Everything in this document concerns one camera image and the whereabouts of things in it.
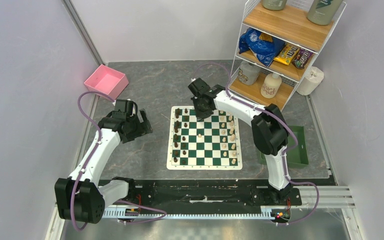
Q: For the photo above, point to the pink plastic bin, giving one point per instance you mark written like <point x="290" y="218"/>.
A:
<point x="107" y="81"/>

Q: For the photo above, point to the grey jar with lettering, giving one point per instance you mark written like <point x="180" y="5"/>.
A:
<point x="248" y="73"/>

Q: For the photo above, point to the green bottle top left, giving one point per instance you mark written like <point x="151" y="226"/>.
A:
<point x="274" y="5"/>

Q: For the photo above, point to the white wire wooden shelf rack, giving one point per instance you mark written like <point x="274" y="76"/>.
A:
<point x="299" y="40"/>

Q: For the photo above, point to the green white chess mat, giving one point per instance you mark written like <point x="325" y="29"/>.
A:
<point x="211" y="144"/>

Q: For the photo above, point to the dark chess rook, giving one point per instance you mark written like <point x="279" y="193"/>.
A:
<point x="178" y="112"/>

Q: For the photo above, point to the brown candy bag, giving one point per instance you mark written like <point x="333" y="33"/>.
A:
<point x="302" y="58"/>

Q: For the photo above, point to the yellow candy bag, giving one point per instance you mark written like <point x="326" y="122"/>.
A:
<point x="287" y="54"/>

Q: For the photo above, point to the green bottle top right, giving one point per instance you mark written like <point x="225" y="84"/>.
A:
<point x="322" y="12"/>

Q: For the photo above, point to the green bottle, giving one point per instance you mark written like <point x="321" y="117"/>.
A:
<point x="274" y="5"/>
<point x="322" y="12"/>

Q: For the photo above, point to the white paper towel roll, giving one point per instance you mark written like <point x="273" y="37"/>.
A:
<point x="311" y="81"/>

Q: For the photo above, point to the green plastic tray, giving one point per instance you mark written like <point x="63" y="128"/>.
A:
<point x="297" y="158"/>

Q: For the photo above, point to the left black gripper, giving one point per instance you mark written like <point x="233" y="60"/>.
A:
<point x="143" y="128"/>

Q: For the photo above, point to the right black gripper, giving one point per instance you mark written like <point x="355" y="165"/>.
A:
<point x="200" y="114"/>

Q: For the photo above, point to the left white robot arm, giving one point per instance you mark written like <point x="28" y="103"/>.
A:
<point x="79" y="197"/>

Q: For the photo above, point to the cream soap bottle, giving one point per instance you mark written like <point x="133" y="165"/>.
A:
<point x="271" y="85"/>

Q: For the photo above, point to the blue snack bag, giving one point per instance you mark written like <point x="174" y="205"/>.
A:
<point x="262" y="45"/>

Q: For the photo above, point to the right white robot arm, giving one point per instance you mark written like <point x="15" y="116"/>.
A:
<point x="269" y="129"/>

